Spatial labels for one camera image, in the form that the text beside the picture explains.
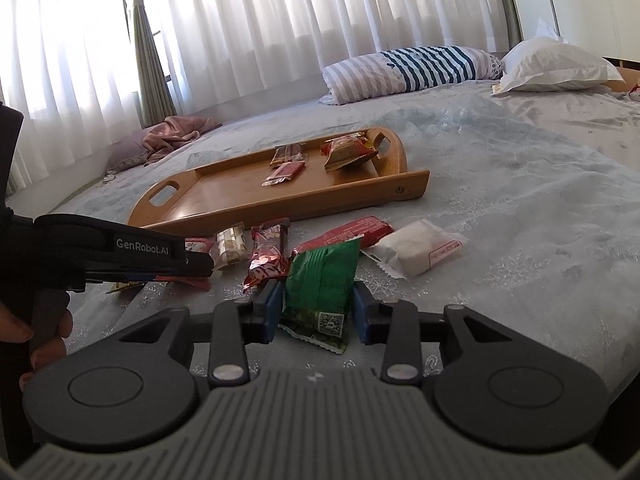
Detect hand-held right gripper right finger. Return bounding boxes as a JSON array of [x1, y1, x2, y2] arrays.
[[352, 282, 523, 387]]

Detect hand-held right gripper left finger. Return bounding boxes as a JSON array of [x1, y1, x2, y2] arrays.
[[117, 281, 284, 387]]

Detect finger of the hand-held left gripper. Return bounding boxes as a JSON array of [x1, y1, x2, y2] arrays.
[[82, 251, 215, 292]]

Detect red biscuit packet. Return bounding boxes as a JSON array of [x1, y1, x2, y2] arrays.
[[167, 238, 217, 292]]

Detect clear cream biscuit packet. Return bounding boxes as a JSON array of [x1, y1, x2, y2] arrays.
[[214, 222, 251, 272]]

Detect green snack packet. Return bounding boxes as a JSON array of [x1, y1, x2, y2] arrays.
[[277, 237, 362, 356]]

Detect shiny red candy packet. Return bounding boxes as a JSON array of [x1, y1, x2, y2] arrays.
[[241, 219, 292, 295]]

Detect wooden tray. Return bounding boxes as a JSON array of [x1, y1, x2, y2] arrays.
[[126, 126, 431, 228]]

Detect long red bar packet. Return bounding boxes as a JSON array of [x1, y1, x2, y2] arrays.
[[291, 216, 396, 257]]

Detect clear white cake packet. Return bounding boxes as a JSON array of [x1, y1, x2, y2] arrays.
[[361, 219, 463, 279]]

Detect small dark red packet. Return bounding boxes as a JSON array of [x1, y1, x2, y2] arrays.
[[261, 161, 306, 187]]

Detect brown peanut packet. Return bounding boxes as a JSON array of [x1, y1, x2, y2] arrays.
[[270, 143, 307, 169]]

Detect large red peanut packet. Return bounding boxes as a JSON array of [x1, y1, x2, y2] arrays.
[[320, 131, 381, 173]]

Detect person's left hand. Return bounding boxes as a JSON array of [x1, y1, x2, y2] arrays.
[[0, 305, 75, 391]]

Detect purple pillow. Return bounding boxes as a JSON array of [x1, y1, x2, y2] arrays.
[[106, 130, 161, 173]]

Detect pink cloth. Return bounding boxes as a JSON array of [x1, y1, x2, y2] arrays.
[[141, 115, 223, 167]]

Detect green curtain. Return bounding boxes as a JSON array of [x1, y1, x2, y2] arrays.
[[122, 0, 178, 118], [492, 0, 523, 53]]

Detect blue striped pillow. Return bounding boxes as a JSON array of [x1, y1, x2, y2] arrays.
[[320, 45, 502, 106]]

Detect white sheer curtain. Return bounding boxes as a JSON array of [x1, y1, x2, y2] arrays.
[[0, 0, 506, 121]]

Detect light blue bedspread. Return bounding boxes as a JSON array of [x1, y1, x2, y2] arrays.
[[45, 80, 640, 411]]

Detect white pillow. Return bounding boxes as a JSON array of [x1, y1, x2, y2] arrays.
[[491, 35, 626, 97]]

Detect cardboard box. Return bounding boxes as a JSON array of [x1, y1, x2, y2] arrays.
[[602, 56, 640, 96]]

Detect white wardrobe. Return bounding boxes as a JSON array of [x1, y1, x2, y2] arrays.
[[502, 0, 640, 63]]

